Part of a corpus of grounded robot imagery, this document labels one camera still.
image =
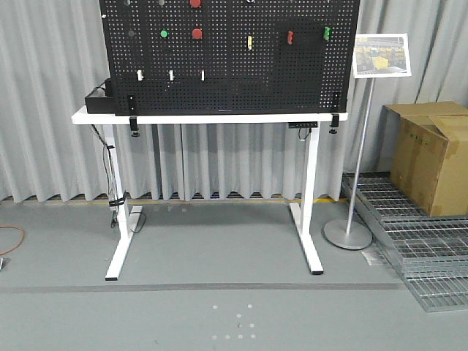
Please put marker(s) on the lower red push button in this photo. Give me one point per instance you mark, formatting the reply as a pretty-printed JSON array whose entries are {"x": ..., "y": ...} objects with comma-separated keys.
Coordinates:
[{"x": 197, "y": 33}]

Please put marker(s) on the red push button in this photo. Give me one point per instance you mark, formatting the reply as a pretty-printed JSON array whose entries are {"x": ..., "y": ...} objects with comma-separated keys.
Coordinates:
[
  {"x": 195, "y": 3},
  {"x": 197, "y": 33}
]

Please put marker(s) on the upper red push button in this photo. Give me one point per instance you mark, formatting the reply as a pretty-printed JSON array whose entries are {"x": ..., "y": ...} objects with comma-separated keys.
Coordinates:
[{"x": 195, "y": 3}]

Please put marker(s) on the white standing desk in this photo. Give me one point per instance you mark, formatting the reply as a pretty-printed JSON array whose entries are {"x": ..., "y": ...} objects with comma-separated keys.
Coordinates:
[{"x": 128, "y": 217}]

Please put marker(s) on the desk control panel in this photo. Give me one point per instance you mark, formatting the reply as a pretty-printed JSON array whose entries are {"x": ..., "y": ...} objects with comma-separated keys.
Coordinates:
[{"x": 301, "y": 125}]

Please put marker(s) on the left black clamp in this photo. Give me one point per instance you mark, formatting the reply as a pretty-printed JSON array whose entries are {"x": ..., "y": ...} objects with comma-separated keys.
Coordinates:
[{"x": 135, "y": 132}]

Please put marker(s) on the black clamp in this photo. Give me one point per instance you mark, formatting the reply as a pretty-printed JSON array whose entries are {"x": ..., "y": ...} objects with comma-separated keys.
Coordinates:
[
  {"x": 335, "y": 114},
  {"x": 135, "y": 132}
]

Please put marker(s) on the right black clamp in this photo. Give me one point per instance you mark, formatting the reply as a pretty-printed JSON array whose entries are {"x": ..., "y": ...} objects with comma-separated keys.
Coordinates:
[{"x": 335, "y": 114}]

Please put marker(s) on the black perforated pegboard panel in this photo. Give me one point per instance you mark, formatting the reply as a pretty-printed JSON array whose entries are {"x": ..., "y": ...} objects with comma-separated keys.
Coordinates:
[{"x": 273, "y": 77}]

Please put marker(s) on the black box on desk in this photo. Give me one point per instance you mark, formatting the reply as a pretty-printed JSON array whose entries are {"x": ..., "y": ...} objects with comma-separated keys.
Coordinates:
[{"x": 101, "y": 99}]

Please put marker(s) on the sign stand with photo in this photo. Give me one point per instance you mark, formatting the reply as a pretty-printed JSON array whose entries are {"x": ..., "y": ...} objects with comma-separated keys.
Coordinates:
[{"x": 375, "y": 56}]

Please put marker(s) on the brown cardboard box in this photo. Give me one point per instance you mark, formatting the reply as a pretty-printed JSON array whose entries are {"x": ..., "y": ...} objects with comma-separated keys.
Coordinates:
[{"x": 430, "y": 160}]

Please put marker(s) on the metal floor grating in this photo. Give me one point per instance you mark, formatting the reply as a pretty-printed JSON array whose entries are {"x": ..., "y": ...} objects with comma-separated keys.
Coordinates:
[{"x": 429, "y": 253}]

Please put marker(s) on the grey curtain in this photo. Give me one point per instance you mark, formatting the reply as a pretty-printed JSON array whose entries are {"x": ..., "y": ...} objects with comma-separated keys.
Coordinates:
[{"x": 53, "y": 55}]

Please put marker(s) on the red toggle switch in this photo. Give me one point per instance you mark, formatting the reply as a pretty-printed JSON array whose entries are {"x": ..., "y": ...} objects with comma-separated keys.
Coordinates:
[{"x": 290, "y": 37}]

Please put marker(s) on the green toggle switch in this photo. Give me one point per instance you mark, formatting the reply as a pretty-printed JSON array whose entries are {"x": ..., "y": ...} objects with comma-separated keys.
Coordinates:
[{"x": 327, "y": 33}]

